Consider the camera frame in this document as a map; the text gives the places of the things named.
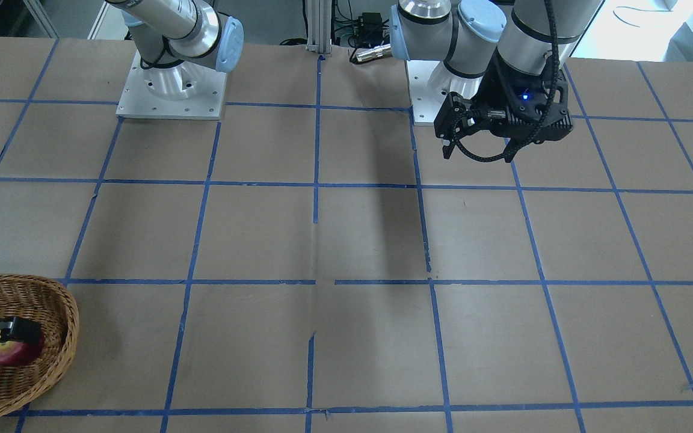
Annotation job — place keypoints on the red yellow apple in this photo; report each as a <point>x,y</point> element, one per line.
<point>15,354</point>

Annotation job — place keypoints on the woven wicker basket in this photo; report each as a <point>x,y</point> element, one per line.
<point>48,302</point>

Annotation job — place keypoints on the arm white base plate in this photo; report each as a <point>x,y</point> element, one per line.
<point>184,92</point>
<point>429,82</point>

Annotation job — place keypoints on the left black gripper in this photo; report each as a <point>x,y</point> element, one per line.
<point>495,90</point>

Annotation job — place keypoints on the aluminium frame post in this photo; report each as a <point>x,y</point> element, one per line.
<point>319,24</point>

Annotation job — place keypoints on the black power adapter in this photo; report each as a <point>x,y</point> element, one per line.
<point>369,25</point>

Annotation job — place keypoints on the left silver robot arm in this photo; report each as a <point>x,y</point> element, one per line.
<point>464,35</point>

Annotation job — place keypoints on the silver cylindrical connector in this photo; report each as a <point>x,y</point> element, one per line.
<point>363,56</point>

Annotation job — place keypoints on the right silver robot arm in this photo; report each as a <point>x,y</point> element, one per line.
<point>185,51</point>

